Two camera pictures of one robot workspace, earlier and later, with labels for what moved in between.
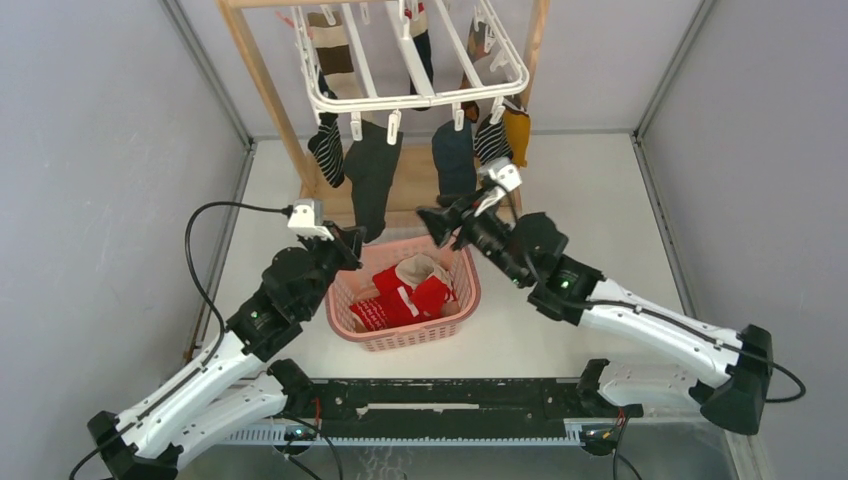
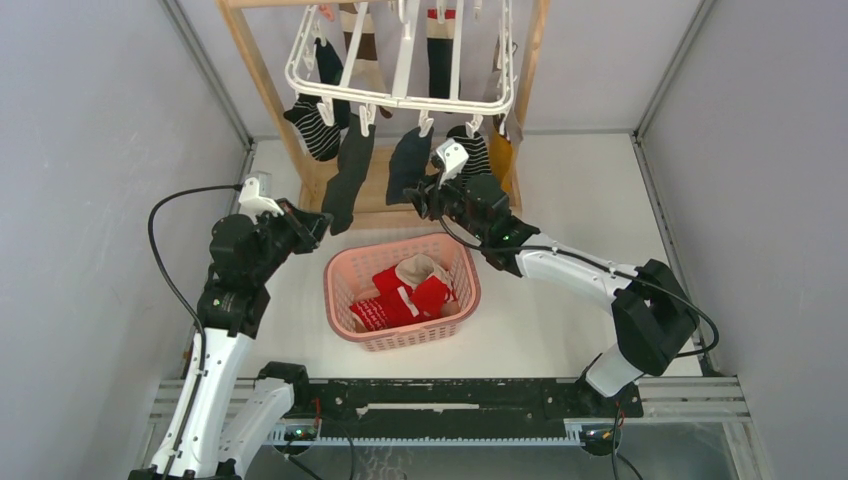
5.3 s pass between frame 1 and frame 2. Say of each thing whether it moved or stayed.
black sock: moved
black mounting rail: stayed
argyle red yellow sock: moved
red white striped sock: stayed
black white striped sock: moved
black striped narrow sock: moved
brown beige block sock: moved
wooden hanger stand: moved
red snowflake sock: stayed
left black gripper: moved
